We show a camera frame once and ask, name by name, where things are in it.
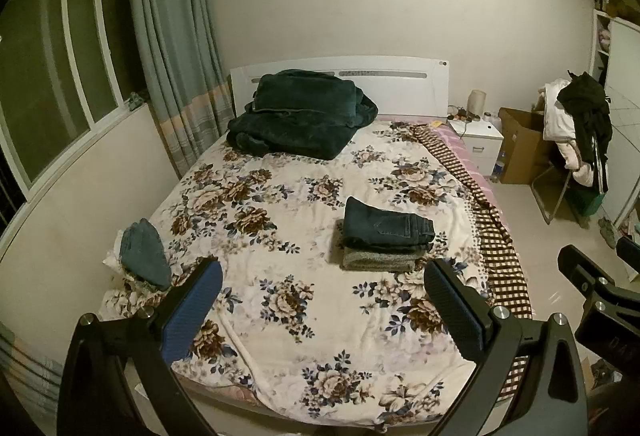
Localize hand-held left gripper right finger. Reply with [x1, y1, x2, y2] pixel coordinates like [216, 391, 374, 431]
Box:
[424, 258, 588, 436]

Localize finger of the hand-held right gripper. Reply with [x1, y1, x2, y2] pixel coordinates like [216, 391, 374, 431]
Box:
[558, 244, 621, 299]
[617, 236, 640, 275]

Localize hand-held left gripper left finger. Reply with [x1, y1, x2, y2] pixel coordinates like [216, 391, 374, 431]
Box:
[56, 257, 223, 436]

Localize dark teal pants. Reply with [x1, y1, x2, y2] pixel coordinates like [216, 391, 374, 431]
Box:
[343, 197, 436, 253]

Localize folded grey fuzzy pants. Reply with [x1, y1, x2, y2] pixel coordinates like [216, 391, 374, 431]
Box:
[342, 243, 426, 273]

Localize grey shoe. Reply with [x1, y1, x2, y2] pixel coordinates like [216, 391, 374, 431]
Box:
[599, 217, 619, 249]

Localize green basket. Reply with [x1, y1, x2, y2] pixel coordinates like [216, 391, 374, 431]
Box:
[570, 188, 609, 217]

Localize brown checkered blanket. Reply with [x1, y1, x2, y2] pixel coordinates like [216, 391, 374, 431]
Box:
[410, 125, 533, 399]

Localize folded blue jeans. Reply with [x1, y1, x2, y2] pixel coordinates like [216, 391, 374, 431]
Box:
[120, 218, 173, 291]

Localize metal folding chair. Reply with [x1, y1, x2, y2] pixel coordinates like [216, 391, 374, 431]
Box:
[530, 136, 608, 225]

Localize white folded cloth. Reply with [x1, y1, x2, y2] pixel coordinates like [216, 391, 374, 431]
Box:
[102, 230, 127, 273]

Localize bed with floral sheet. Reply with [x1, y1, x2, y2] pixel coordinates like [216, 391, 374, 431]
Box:
[100, 118, 501, 427]

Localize cardboard box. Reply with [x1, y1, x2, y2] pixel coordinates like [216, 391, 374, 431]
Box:
[498, 107, 552, 185]

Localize pink striped bed sheet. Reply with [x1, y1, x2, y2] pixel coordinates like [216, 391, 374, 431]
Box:
[434, 123, 507, 229]

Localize white wardrobe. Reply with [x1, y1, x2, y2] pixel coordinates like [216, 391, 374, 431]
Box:
[590, 8, 640, 227]

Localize black garment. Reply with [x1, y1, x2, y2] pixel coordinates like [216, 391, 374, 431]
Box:
[557, 72, 614, 195]

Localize white garment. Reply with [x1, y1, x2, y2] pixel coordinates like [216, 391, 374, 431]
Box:
[537, 80, 597, 187]

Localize white nightstand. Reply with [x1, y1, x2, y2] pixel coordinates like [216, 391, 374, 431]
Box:
[446, 117, 505, 174]

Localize grey-green striped curtain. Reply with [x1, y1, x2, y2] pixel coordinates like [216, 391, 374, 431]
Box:
[125, 0, 236, 177]
[0, 322, 66, 417]

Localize white roll on nightstand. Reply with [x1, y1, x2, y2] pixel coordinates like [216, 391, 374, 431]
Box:
[468, 89, 488, 117]

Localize dark green plush blanket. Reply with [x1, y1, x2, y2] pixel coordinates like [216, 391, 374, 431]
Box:
[226, 70, 379, 161]

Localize white bed headboard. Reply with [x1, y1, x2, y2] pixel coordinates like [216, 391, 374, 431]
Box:
[230, 56, 450, 123]

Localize white framed window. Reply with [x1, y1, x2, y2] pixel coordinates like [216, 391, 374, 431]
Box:
[0, 0, 151, 261]

